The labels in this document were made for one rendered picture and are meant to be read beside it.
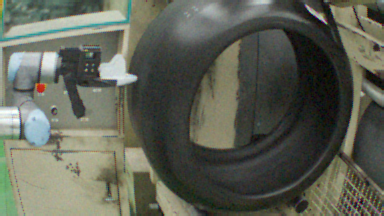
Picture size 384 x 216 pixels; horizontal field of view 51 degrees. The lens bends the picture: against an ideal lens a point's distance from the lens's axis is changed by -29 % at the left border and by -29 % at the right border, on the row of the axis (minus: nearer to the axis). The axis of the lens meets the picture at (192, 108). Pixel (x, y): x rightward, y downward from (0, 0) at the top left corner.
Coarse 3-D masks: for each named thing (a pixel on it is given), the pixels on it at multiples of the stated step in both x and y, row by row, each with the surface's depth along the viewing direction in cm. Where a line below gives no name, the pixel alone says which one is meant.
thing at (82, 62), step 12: (60, 48) 105; (72, 48) 106; (84, 48) 108; (96, 48) 109; (60, 60) 104; (72, 60) 106; (84, 60) 105; (96, 60) 106; (60, 72) 106; (72, 72) 107; (84, 72) 107; (96, 72) 108; (84, 84) 108
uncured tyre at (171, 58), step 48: (192, 0) 112; (240, 0) 104; (288, 0) 107; (144, 48) 115; (192, 48) 102; (336, 48) 111; (144, 96) 107; (192, 96) 105; (336, 96) 132; (144, 144) 112; (192, 144) 140; (288, 144) 146; (336, 144) 120; (192, 192) 113; (240, 192) 118; (288, 192) 120
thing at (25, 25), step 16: (16, 0) 143; (32, 0) 146; (48, 0) 148; (64, 0) 150; (80, 0) 153; (96, 0) 154; (112, 0) 156; (128, 0) 158; (16, 16) 146; (32, 16) 148; (48, 16) 151; (64, 16) 153; (80, 16) 155; (96, 16) 157; (112, 16) 158; (128, 16) 160; (16, 32) 148; (32, 32) 151; (48, 32) 152
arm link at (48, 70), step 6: (48, 54) 104; (54, 54) 105; (48, 60) 103; (54, 60) 104; (42, 66) 102; (48, 66) 103; (54, 66) 103; (42, 72) 102; (48, 72) 103; (54, 72) 104; (42, 78) 103; (48, 78) 104; (54, 78) 105
